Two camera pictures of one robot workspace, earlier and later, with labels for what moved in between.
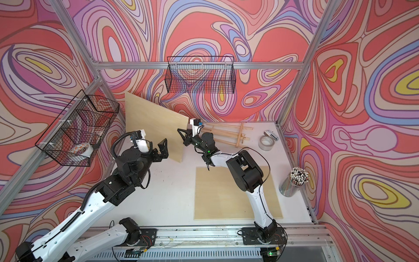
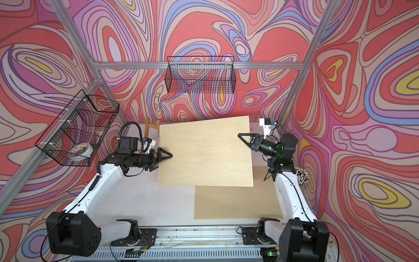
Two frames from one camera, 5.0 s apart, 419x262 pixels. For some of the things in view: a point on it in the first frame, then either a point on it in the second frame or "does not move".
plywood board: x=158 y=123 to x=208 y=153
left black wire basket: x=79 y=129 does not move
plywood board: x=217 y=197 does not move
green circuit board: x=133 y=253 does not move
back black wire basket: x=201 y=74 does not move
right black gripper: x=188 y=135 to x=256 y=137
